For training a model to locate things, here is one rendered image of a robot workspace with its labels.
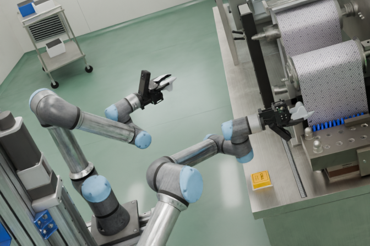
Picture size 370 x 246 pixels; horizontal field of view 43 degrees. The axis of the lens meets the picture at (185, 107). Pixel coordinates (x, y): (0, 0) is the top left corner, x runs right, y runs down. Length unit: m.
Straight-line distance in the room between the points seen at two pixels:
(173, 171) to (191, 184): 0.08
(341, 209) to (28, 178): 1.13
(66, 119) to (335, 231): 1.12
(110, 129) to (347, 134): 0.93
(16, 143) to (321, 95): 1.12
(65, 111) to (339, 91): 1.05
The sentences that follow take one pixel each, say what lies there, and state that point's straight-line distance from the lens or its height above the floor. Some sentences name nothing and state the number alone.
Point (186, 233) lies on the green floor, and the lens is 3.16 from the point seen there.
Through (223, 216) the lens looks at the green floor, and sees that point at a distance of 3.16.
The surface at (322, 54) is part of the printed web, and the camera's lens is 1.83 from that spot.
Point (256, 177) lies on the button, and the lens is 1.90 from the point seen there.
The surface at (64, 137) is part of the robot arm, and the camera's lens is 2.00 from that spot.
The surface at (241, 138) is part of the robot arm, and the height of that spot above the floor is 1.08.
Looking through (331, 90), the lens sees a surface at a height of 1.17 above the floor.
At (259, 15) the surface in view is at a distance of 2.79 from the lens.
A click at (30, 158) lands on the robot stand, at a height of 1.41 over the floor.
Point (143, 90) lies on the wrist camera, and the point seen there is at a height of 1.26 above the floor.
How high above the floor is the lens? 2.12
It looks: 28 degrees down
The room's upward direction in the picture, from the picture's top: 20 degrees counter-clockwise
